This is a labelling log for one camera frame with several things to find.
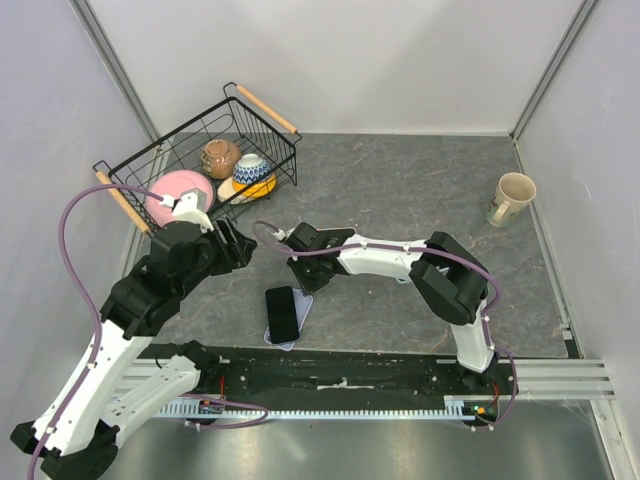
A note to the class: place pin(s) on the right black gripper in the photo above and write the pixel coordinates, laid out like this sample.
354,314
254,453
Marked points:
307,285

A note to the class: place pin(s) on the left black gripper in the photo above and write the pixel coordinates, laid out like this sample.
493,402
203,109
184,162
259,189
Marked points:
245,247

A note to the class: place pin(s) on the lavender phone case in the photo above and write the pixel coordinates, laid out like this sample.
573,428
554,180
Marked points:
303,305

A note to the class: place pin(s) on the pink phone case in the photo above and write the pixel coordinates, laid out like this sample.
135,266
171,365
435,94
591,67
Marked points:
345,230

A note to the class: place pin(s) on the blue edged black phone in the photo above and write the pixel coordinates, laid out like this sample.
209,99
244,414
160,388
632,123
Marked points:
281,315

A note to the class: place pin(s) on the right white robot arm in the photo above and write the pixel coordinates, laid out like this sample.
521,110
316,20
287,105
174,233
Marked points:
456,287

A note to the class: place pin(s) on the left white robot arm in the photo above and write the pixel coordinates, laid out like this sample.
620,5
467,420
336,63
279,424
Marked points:
80,434

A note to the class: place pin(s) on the blue patterned bowl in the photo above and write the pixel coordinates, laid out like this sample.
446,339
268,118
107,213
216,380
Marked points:
250,169

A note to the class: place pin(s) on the brown ceramic bowl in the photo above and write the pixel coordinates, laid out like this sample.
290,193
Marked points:
219,157

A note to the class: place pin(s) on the cream mug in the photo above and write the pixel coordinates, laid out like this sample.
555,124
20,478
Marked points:
514,193

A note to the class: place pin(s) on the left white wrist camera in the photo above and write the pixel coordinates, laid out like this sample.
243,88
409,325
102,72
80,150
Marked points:
186,208

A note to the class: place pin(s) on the black wire basket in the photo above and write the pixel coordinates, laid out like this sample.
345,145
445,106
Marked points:
243,121

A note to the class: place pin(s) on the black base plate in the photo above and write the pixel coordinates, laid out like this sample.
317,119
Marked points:
333,380

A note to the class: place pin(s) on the grey cable duct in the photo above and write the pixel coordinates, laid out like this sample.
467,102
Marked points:
196,410

